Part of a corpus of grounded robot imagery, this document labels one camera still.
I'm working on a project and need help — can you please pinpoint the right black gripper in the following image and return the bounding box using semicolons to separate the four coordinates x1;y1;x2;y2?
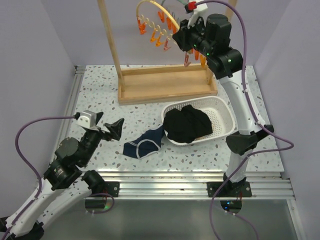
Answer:
173;14;215;57

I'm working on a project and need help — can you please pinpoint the black sock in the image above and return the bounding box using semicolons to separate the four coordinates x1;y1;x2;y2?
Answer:
163;108;196;144

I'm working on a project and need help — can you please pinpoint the navy blue underwear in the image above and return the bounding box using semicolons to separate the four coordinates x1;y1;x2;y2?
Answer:
122;124;165;159

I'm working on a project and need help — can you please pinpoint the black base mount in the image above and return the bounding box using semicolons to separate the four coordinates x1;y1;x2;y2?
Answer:
217;181;253;214
84;181;120;215

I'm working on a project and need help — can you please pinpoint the wooden drying rack frame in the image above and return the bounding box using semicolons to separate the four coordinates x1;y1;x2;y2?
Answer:
96;0;238;106

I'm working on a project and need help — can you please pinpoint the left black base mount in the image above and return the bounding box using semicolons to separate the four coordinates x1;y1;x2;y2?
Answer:
84;181;120;215

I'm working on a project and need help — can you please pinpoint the black underwear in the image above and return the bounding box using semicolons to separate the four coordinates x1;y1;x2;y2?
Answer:
181;104;213;138

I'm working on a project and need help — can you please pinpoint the white perforated plastic basket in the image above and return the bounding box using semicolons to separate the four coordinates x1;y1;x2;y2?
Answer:
161;95;236;144

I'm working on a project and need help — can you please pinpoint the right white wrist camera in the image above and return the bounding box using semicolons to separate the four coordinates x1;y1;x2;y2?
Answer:
184;0;208;28

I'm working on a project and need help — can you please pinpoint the yellow clip hanger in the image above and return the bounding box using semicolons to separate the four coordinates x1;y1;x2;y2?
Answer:
135;0;185;62

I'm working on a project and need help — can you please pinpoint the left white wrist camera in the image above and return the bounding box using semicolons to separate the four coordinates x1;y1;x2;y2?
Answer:
74;110;97;129

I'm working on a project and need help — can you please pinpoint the green clip hanger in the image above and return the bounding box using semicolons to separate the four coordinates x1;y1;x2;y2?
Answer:
158;0;206;68

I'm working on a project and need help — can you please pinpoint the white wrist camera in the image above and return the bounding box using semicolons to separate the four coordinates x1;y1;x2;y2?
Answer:
74;110;97;129
184;0;208;28

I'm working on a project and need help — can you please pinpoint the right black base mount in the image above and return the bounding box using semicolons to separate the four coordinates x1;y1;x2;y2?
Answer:
217;181;253;214

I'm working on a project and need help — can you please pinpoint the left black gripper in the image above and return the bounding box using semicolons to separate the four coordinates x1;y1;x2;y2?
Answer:
80;111;124;166

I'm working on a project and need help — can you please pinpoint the aluminium rail frame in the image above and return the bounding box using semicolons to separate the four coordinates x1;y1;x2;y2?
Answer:
18;65;308;240

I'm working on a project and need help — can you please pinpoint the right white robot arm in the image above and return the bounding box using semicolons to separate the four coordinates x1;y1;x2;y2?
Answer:
173;14;274;197

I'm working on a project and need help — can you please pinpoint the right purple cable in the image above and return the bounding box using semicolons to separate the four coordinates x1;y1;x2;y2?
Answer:
197;0;295;240

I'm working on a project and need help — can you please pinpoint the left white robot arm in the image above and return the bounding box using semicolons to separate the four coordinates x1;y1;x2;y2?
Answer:
0;110;125;240

